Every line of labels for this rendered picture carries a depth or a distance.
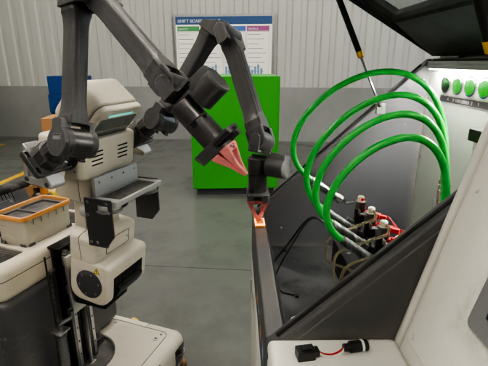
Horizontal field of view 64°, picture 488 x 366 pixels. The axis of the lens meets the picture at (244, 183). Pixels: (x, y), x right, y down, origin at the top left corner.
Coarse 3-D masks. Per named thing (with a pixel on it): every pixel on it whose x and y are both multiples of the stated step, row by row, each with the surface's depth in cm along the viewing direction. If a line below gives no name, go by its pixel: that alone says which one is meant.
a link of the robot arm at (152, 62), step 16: (80, 0) 94; (96, 0) 95; (112, 0) 95; (112, 16) 92; (128, 16) 93; (112, 32) 93; (128, 32) 90; (128, 48) 90; (144, 48) 87; (144, 64) 86; (160, 64) 83; (176, 80) 82
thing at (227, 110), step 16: (256, 80) 408; (272, 80) 409; (224, 96) 411; (272, 96) 414; (208, 112) 416; (224, 112) 416; (240, 112) 417; (272, 112) 419; (224, 128) 421; (240, 128) 422; (272, 128) 424; (192, 144) 425; (240, 144) 427; (192, 160) 430; (208, 176) 436; (224, 176) 437; (240, 176) 438; (208, 192) 446; (224, 192) 447; (240, 192) 448
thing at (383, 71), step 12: (372, 72) 89; (384, 72) 89; (396, 72) 89; (408, 72) 89; (336, 84) 90; (348, 84) 90; (420, 84) 90; (324, 96) 90; (432, 96) 91; (312, 108) 91; (300, 120) 92; (444, 120) 92; (300, 168) 95
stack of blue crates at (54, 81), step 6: (48, 78) 661; (54, 78) 661; (60, 78) 660; (90, 78) 691; (48, 84) 664; (54, 84) 664; (60, 84) 663; (54, 90) 666; (60, 90) 666; (48, 96) 666; (54, 96) 665; (60, 96) 664; (54, 102) 668; (54, 108) 671
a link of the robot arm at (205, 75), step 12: (204, 72) 79; (216, 72) 81; (156, 84) 83; (168, 84) 81; (192, 84) 80; (204, 84) 78; (216, 84) 77; (168, 96) 81; (180, 96) 83; (192, 96) 79; (204, 96) 78; (216, 96) 79
